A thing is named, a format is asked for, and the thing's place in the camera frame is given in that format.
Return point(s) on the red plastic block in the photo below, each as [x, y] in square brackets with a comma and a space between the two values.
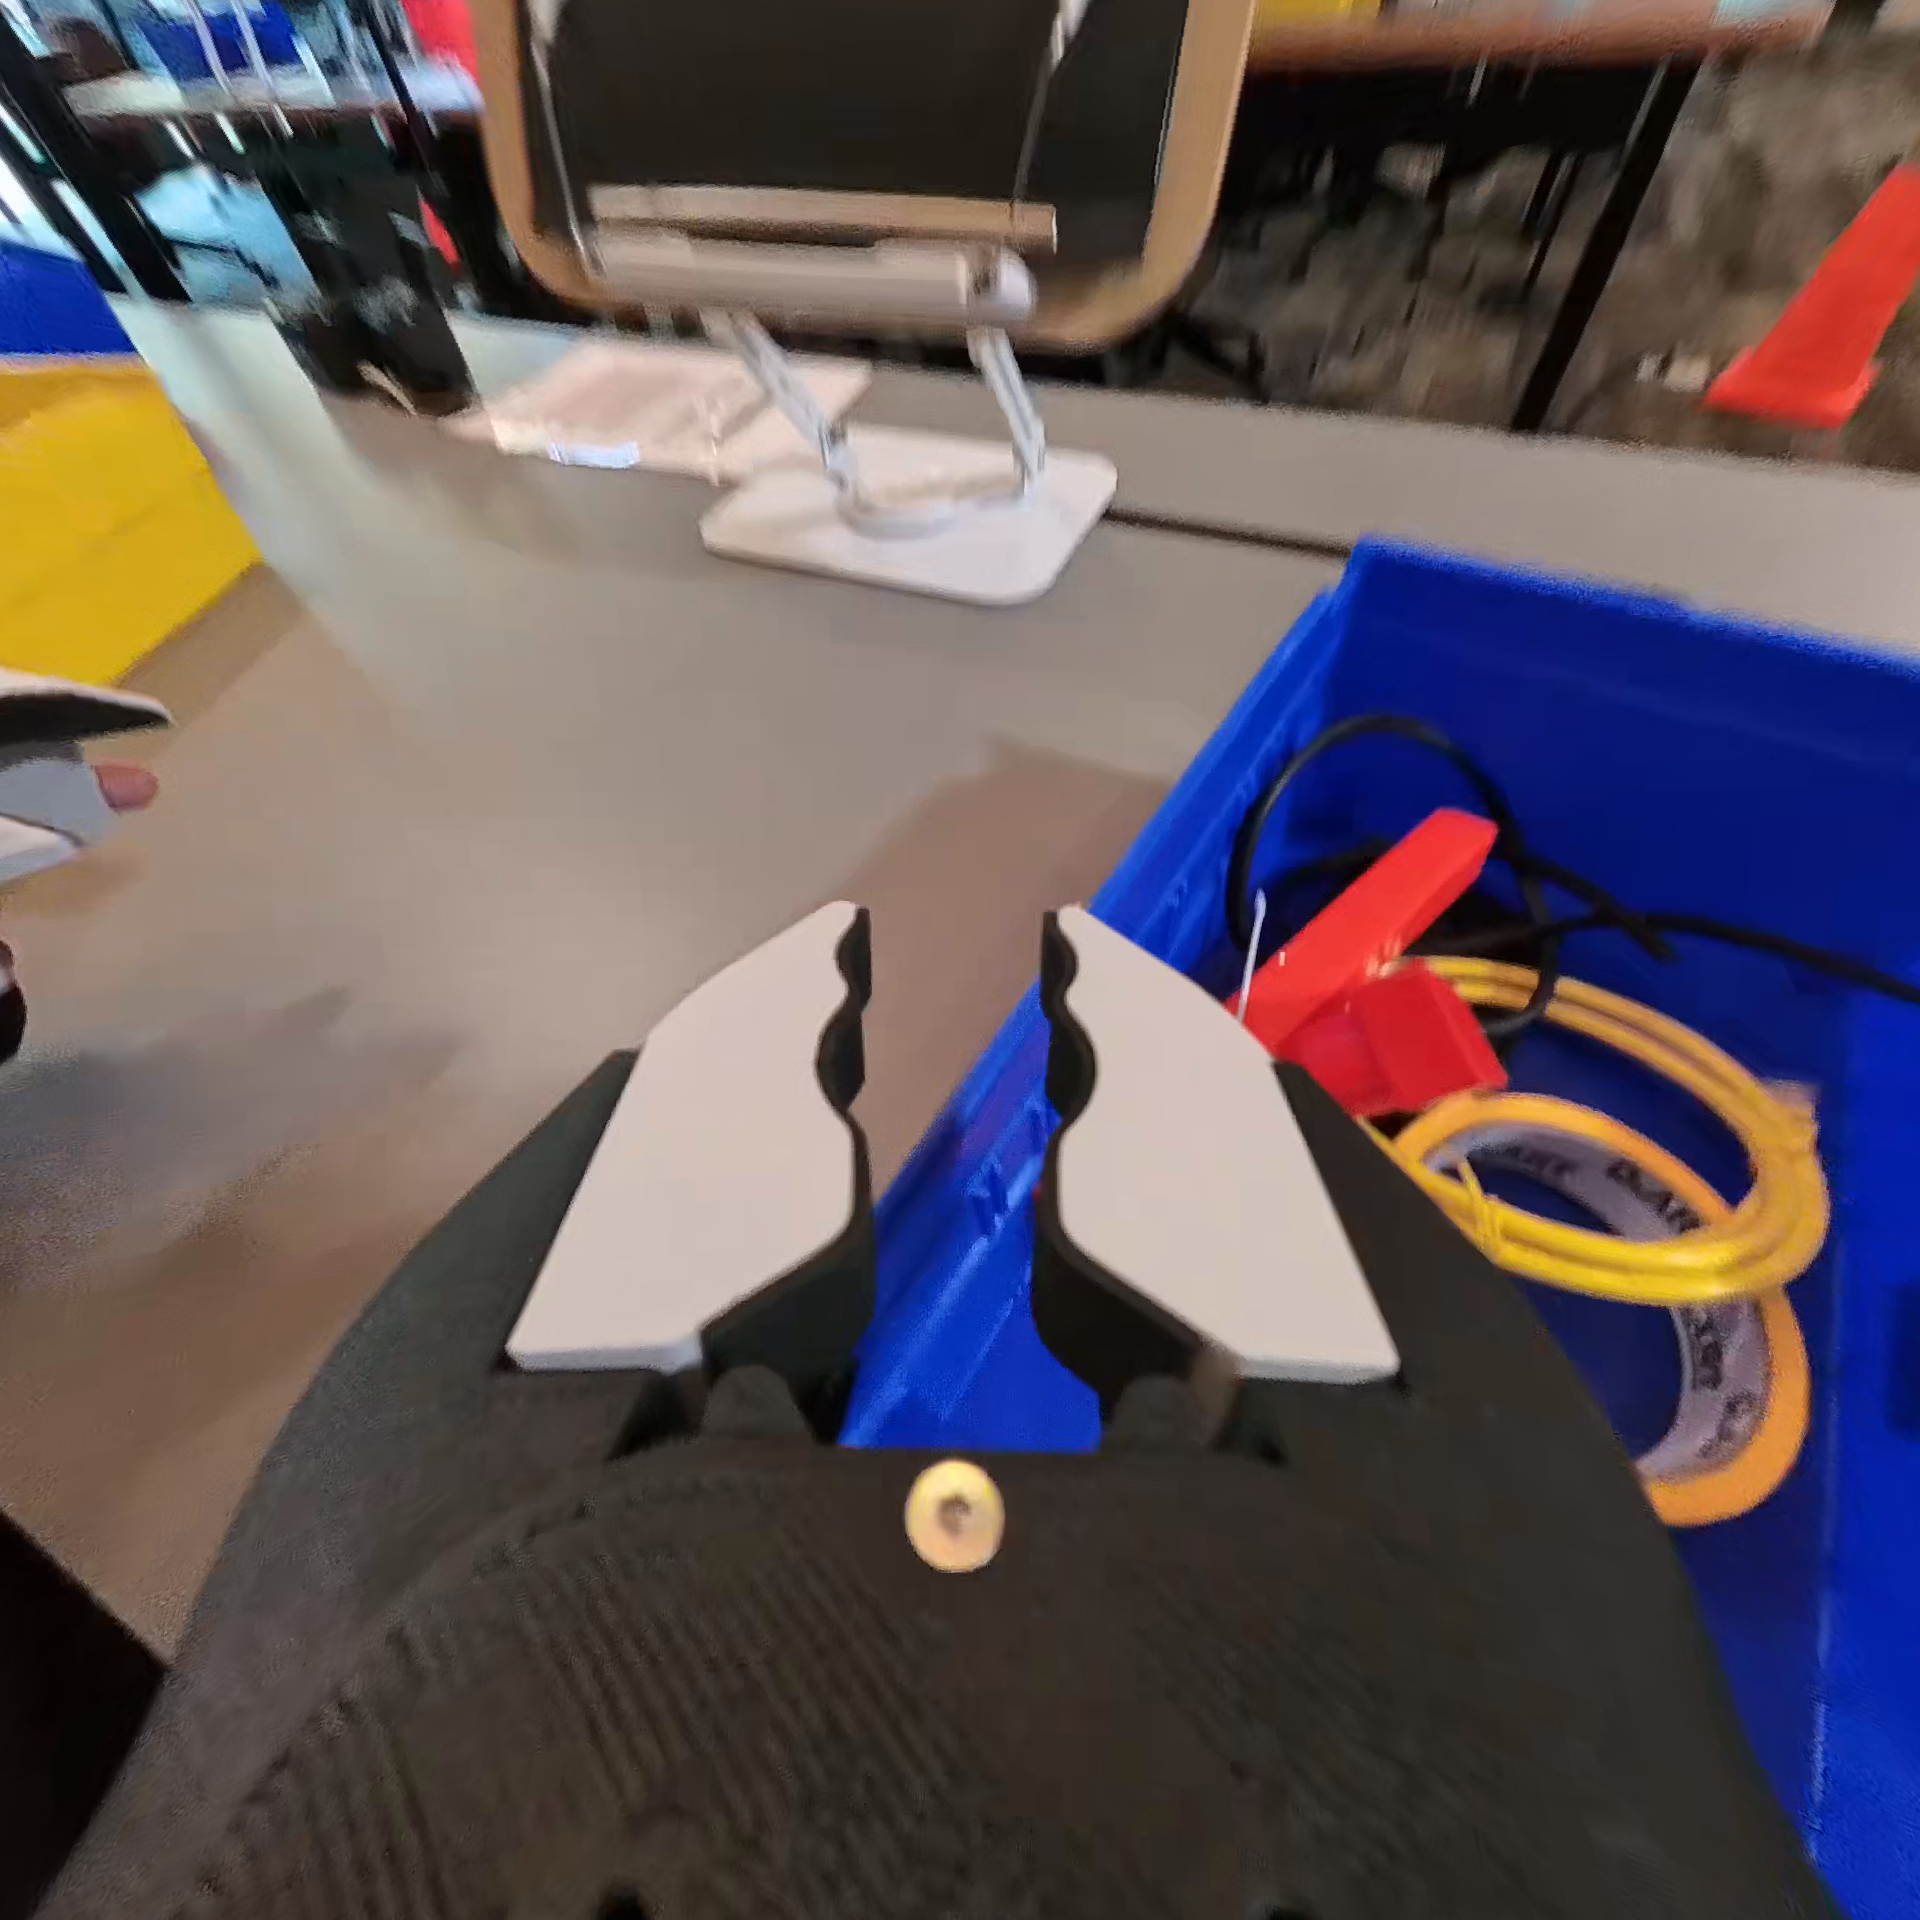
[1411, 1036]

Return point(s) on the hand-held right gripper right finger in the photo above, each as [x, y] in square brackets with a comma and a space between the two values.
[1213, 1185]

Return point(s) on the yellow plastic bin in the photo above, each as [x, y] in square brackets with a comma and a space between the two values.
[106, 510]

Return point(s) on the wooden desk with black legs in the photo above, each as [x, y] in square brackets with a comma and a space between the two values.
[1574, 31]

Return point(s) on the blue bin with marker sticker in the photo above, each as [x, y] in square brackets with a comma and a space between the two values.
[1574, 704]

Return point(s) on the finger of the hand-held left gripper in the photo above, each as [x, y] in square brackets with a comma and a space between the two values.
[52, 809]
[75, 710]

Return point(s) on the orange plastic piece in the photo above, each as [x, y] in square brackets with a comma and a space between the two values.
[1816, 330]

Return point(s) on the printed paper sheet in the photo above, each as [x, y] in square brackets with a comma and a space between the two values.
[660, 406]

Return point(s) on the person's left hand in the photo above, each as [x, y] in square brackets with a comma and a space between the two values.
[129, 786]

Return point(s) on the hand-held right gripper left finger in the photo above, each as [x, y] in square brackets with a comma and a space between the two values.
[720, 1170]

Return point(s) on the yellow tape roll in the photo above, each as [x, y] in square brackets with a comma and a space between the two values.
[1740, 1425]

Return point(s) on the red plastic wedge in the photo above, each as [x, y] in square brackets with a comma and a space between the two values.
[1380, 901]

